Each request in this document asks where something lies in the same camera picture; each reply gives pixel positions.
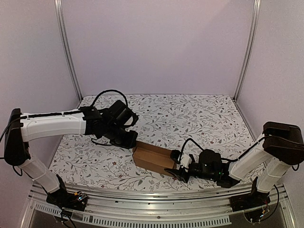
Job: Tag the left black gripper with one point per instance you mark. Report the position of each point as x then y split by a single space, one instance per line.
130 142

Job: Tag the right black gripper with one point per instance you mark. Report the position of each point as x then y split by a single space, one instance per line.
184 173

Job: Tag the brown cardboard box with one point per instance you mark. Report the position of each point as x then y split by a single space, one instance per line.
153 158

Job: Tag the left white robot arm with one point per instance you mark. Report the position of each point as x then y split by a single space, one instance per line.
23 128

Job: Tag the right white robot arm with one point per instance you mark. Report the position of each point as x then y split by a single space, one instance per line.
280 145

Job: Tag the floral patterned table mat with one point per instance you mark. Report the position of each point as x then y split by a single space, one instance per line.
188 122

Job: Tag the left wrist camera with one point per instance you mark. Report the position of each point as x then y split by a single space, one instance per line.
123 116

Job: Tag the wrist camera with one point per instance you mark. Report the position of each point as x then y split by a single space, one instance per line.
123 116
208 160

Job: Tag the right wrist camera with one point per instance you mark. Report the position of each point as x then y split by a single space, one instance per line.
208 160

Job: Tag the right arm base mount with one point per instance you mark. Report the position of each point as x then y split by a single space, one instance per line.
250 200

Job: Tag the front aluminium rail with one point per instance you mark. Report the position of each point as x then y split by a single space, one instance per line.
176 209

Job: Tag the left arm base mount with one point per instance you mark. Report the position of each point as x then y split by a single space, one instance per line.
64 199

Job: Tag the left aluminium frame post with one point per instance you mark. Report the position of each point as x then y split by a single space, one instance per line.
66 48

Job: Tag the aluminium frame post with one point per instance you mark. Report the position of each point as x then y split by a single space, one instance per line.
248 51
66 48

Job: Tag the right aluminium frame post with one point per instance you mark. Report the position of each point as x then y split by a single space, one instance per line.
248 51

